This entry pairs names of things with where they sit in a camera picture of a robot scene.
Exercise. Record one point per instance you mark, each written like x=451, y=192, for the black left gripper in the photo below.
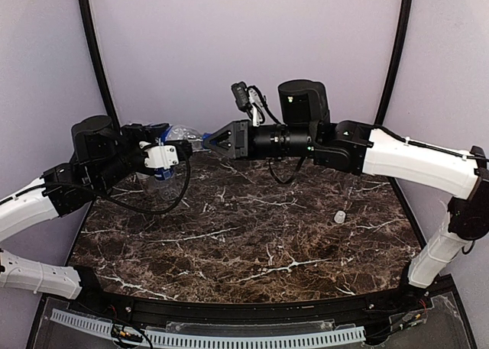
x=183, y=147

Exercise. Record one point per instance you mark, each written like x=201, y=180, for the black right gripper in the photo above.
x=241, y=139

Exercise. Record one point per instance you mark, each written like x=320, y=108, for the Pepsi bottle blue label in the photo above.
x=178, y=132

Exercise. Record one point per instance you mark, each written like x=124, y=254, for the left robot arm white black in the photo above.
x=103, y=156

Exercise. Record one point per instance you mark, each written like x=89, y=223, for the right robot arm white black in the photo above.
x=306, y=131

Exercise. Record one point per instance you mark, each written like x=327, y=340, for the Pocari Sweat bottle white cap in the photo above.
x=162, y=183

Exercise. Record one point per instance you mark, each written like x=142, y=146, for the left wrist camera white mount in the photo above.
x=158, y=156

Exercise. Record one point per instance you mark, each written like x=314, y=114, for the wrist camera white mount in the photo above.
x=158, y=156
x=250, y=101

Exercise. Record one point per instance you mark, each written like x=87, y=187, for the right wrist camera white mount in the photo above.
x=250, y=101

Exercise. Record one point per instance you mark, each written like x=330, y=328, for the black left corner frame post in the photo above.
x=89, y=28

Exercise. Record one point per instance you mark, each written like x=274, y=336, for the black corner frame post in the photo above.
x=89, y=28
x=395, y=58

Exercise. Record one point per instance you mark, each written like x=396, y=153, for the black front table rail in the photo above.
x=368, y=308

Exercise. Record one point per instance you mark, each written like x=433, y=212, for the white slotted cable duct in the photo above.
x=103, y=328

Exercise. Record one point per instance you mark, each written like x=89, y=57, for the black right corner frame post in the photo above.
x=395, y=58

